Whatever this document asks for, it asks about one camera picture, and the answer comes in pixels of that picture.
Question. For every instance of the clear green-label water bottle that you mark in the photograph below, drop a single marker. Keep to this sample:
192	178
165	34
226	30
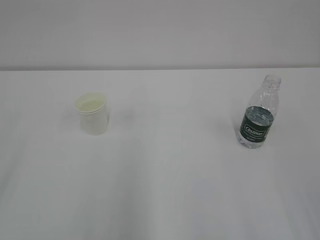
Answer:
260	113

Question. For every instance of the white paper cup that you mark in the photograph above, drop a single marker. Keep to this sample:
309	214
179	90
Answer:
93	112

